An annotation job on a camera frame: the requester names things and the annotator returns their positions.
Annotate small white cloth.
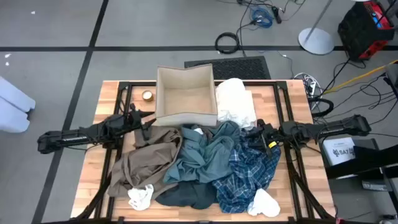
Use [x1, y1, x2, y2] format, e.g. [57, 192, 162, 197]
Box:
[127, 184, 155, 212]
[247, 188, 281, 218]

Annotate black rubber floor mat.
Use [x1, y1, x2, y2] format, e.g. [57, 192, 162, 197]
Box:
[183, 55, 272, 80]

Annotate white printed box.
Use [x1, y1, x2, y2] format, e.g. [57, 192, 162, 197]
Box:
[321, 136, 357, 167]

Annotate thick black cable loop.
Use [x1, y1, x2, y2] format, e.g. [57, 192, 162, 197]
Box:
[310, 98, 335, 118]

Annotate yellow cable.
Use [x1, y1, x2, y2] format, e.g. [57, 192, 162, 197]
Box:
[323, 58, 398, 95]

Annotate teal garment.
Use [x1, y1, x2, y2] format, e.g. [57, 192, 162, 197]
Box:
[163, 121, 242, 184]

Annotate coiled black cable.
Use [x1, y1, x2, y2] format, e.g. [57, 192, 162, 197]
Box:
[215, 32, 241, 55]

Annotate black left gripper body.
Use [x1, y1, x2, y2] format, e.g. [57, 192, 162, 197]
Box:
[126, 103, 149, 141]

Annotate pale blue padded object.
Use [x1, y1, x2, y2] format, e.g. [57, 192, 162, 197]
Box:
[0, 76, 37, 134]

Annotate large white cloth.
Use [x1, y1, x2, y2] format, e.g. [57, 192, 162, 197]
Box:
[215, 77, 257, 130]

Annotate dark navy garment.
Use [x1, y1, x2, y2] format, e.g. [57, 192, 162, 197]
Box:
[154, 180, 218, 210]

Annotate tangled blue cable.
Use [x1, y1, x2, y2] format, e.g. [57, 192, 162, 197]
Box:
[250, 7, 274, 29]

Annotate red and black equipment case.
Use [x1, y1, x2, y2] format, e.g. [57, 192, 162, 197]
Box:
[337, 0, 396, 62]

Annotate black equipment stand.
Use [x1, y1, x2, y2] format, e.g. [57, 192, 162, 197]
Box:
[325, 138, 398, 189]

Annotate white power strip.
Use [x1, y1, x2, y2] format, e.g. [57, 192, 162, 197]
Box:
[293, 72, 318, 96]

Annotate grey metal object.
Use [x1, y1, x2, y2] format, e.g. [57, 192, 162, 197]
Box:
[384, 63, 398, 91]

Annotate khaki brown trousers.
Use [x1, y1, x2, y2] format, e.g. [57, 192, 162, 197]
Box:
[107, 126, 183, 200]

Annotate beige fabric storage box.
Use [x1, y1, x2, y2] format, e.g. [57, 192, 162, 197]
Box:
[154, 63, 218, 127]

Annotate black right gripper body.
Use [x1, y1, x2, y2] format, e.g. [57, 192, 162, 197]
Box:
[256, 119, 280, 151]

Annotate blue plaid shirt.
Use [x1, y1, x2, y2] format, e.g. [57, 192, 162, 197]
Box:
[212, 127, 282, 214]

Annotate grey round-base stand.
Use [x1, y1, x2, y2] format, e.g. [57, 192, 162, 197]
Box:
[297, 0, 335, 56]

